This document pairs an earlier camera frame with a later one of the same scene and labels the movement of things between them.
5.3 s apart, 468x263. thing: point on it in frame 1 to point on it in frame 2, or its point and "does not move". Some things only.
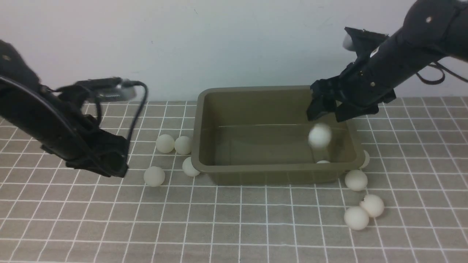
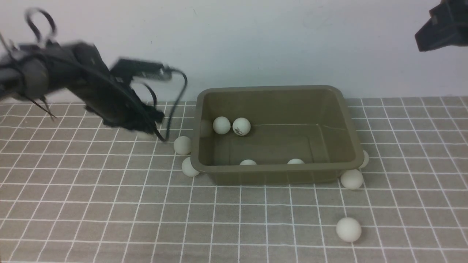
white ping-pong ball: [165, 143] to [143, 136]
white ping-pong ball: [154, 176] to [221, 125]
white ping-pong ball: [182, 145] does not move
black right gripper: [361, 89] to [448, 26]
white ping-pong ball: [319, 135] to [295, 161]
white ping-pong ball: [356, 218] to [348, 229]
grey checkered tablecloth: [408, 204] does not move
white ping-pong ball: [367, 160] does not move
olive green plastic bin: [258, 135] does not move
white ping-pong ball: [188, 168] does not move
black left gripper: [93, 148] to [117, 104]
